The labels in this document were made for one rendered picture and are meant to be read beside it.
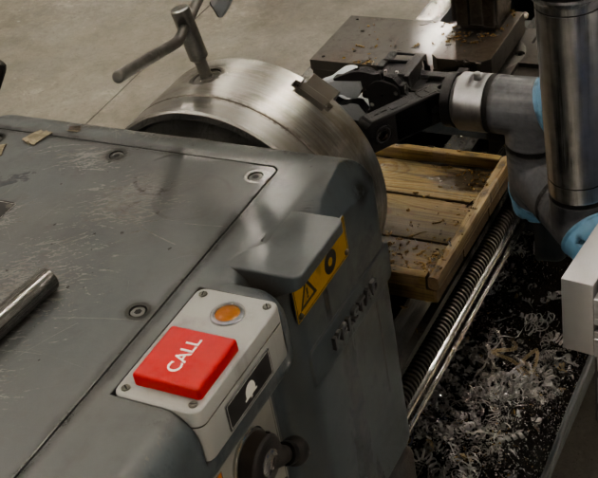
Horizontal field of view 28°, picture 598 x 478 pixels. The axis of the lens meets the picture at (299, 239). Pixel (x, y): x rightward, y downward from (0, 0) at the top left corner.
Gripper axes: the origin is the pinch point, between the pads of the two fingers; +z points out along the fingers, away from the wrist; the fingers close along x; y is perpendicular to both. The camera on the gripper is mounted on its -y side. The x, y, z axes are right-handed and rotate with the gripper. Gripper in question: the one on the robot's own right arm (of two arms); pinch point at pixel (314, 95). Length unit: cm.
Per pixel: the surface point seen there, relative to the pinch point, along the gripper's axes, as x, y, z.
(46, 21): -106, 199, 243
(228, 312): 19, -62, -28
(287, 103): 14.4, -24.4, -11.9
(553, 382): -53, 8, -27
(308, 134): 12.0, -26.3, -15.0
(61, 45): -106, 181, 223
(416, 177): -19.6, 10.7, -7.7
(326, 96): 11.1, -17.1, -12.5
